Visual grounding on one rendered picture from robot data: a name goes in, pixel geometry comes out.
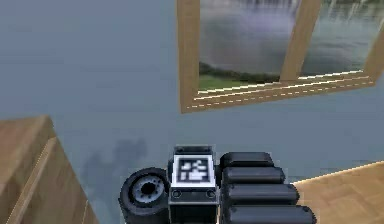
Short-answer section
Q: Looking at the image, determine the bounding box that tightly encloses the light wooden cupboard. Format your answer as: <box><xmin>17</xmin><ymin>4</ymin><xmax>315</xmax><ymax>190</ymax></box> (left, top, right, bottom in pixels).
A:
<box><xmin>0</xmin><ymin>115</ymin><xmax>100</xmax><ymax>224</ymax></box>

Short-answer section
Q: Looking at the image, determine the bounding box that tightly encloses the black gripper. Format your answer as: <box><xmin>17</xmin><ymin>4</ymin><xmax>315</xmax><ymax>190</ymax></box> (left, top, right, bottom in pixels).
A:
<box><xmin>118</xmin><ymin>167</ymin><xmax>172</xmax><ymax>224</ymax></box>

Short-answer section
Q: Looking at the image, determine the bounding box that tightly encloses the wooden framed window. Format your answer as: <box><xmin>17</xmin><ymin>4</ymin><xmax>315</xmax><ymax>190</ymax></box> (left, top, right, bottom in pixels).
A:
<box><xmin>176</xmin><ymin>0</ymin><xmax>384</xmax><ymax>115</ymax></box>

